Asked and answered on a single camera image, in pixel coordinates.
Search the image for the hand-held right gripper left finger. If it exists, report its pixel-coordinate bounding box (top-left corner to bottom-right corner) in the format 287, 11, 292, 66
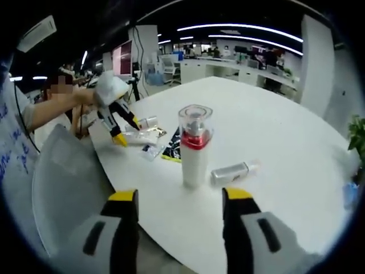
72, 188, 140, 274

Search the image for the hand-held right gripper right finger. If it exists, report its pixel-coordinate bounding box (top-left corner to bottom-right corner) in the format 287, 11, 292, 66
221, 187, 303, 274

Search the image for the white skincare tube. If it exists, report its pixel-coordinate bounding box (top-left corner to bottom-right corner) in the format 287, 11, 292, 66
121, 130, 161, 147

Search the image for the clear skincare sachet blue label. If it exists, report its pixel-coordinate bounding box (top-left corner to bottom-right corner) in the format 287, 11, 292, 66
140, 143, 165, 163

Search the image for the green black skincare foil pouch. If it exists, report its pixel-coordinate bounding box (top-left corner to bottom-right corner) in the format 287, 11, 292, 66
161, 127, 183, 164

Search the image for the tall white bottle red collar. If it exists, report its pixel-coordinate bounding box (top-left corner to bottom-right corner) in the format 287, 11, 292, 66
178, 104, 214, 190

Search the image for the black tripod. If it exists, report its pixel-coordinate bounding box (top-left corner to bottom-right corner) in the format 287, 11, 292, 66
125, 76, 142, 102

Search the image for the pink-screen monitor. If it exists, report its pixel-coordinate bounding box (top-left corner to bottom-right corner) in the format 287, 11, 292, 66
111, 39, 133, 76

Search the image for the blue water jug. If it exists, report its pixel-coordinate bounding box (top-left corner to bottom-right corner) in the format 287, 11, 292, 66
148, 71, 164, 86

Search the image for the white office chair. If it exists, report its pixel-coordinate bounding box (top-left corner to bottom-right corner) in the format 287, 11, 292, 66
161, 55, 182, 85

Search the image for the grey chair back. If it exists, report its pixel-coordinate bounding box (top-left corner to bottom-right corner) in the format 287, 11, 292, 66
31, 123, 115, 257

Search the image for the ceiling air conditioner panel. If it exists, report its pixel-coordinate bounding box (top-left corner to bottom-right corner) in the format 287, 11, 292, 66
17, 15, 58, 54

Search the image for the white printed shirt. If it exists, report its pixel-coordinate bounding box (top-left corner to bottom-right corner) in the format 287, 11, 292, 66
0, 64, 40, 200

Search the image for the long white desk row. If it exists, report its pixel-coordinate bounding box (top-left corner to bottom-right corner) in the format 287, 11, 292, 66
181, 57, 300, 95

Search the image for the blue cloth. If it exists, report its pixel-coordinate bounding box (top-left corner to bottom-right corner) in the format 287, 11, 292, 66
343, 182, 359, 209

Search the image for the ceiling light strip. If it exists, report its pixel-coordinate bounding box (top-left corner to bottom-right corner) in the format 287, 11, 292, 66
176, 24, 303, 43
208, 34, 303, 57

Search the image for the green potted plant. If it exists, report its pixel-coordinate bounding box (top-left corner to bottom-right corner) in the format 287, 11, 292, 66
347, 114, 365, 160

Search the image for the black cable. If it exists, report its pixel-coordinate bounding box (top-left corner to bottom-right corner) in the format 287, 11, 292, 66
13, 82, 40, 154

